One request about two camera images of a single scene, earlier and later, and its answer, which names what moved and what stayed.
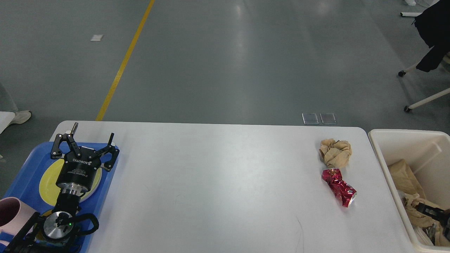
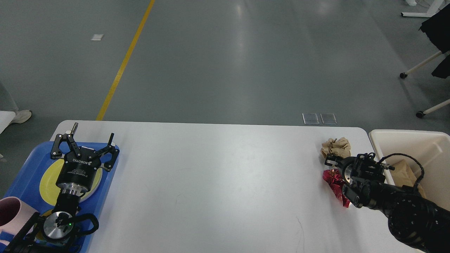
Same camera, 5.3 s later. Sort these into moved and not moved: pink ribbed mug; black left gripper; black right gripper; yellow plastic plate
Moved: black right gripper
Not moved: black left gripper; yellow plastic plate; pink ribbed mug
